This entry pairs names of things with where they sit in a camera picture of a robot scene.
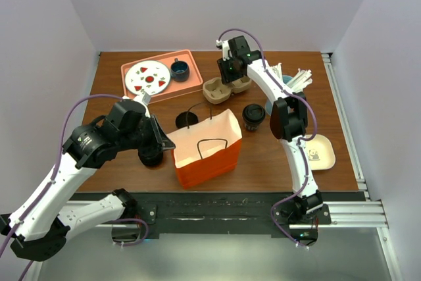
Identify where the light blue straw holder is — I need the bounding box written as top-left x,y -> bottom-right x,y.
264,75 -> 293,116

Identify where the white wrapped straws bundle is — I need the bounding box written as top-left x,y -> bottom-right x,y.
269,63 -> 312,93

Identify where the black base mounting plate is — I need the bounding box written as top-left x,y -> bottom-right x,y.
122,192 -> 332,241

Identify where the white panda dish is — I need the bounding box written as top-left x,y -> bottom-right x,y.
306,134 -> 336,171

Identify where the aluminium frame rail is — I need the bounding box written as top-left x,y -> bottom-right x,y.
321,53 -> 371,201

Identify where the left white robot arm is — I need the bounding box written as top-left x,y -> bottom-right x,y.
1,99 -> 176,262

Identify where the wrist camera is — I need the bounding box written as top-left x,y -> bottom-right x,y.
216,39 -> 230,61
122,93 -> 151,107

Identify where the white plate with strawberry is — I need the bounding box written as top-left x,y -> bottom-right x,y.
124,60 -> 171,96

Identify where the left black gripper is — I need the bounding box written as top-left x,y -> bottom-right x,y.
119,113 -> 176,155

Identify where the dark blue ceramic cup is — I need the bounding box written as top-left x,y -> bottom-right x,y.
170,58 -> 190,82

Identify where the dark coffee cup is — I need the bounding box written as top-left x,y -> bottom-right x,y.
243,119 -> 262,132
175,111 -> 199,129

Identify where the black cup lid on table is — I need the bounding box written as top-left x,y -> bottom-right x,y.
137,150 -> 164,168

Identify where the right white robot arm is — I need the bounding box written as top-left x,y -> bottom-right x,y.
216,36 -> 323,224

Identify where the pink plastic tray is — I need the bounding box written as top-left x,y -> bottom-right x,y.
121,49 -> 203,103

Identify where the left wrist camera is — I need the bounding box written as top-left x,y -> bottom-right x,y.
122,93 -> 151,107

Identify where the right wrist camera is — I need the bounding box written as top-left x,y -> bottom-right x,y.
216,39 -> 230,61

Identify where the black cup lid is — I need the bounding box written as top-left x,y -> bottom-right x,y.
242,103 -> 266,124
137,150 -> 164,168

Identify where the cardboard cup carrier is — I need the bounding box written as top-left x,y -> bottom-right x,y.
202,76 -> 252,105

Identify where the orange paper bag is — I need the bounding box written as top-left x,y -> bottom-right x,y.
168,109 -> 242,189

